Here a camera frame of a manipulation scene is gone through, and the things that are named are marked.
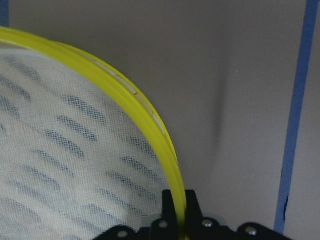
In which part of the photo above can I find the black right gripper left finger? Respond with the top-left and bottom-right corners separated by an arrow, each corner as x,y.
149,189 -> 179,240

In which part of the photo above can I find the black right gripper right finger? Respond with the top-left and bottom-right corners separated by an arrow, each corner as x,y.
185,190 -> 230,240

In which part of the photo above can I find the yellow steamer basket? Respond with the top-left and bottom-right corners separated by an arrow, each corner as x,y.
0,27 -> 186,240

